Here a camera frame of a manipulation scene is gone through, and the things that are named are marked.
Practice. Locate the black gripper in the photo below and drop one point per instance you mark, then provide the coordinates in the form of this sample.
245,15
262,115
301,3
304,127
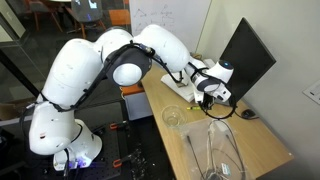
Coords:
209,98

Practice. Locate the yellow highlighter pen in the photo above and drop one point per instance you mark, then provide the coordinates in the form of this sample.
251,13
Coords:
193,108

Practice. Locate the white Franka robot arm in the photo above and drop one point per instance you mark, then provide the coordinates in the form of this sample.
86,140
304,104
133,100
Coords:
80,80

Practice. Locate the clear glass bowl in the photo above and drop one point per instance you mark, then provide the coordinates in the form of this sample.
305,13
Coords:
174,116

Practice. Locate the black computer mouse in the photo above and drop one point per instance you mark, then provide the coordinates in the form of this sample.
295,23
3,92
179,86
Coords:
248,114

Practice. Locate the clear plastic bag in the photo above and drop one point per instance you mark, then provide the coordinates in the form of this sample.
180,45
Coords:
216,150

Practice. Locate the black computer monitor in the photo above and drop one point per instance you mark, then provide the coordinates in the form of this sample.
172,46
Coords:
246,56

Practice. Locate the white cabinet with orange top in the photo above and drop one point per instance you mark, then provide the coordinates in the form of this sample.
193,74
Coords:
136,101

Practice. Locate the white whiteboard with drawings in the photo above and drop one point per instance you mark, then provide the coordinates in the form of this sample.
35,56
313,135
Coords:
186,20

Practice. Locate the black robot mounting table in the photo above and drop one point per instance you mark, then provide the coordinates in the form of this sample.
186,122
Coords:
110,146

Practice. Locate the orange chair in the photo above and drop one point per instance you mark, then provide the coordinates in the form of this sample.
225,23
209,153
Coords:
119,17

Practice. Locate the grey backed wooden chair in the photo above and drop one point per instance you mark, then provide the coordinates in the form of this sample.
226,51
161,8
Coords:
86,13

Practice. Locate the brown wooden chair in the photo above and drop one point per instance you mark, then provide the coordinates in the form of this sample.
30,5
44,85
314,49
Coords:
43,11

